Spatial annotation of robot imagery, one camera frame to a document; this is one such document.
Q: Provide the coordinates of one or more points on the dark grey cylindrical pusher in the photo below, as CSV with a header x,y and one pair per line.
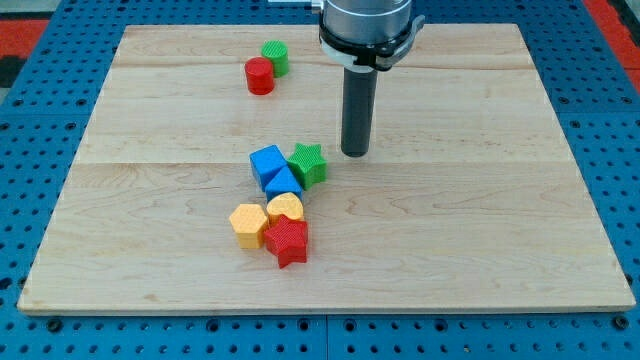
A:
x,y
358,100

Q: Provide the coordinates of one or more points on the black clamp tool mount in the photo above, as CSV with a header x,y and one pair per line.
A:
x,y
364,57

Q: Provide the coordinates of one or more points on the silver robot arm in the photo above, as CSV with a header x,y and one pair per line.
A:
x,y
365,37

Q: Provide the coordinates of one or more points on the green star block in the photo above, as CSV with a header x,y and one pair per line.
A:
x,y
308,165

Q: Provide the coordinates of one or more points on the red star block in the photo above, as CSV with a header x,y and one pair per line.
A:
x,y
288,241

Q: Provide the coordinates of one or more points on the green cylinder block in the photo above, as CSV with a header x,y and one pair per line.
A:
x,y
276,51

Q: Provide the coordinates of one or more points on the red cylinder block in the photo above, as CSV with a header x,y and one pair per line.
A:
x,y
259,73

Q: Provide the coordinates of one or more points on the blue cube block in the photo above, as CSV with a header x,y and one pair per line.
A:
x,y
266,163

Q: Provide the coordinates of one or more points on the blue triangle block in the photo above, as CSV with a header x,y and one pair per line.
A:
x,y
283,182

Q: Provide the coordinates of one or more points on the yellow heart block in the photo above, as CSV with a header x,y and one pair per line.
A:
x,y
286,204

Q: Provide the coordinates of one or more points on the wooden board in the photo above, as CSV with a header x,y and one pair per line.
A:
x,y
469,200

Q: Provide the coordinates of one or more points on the yellow hexagon block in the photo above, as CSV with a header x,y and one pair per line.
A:
x,y
249,221

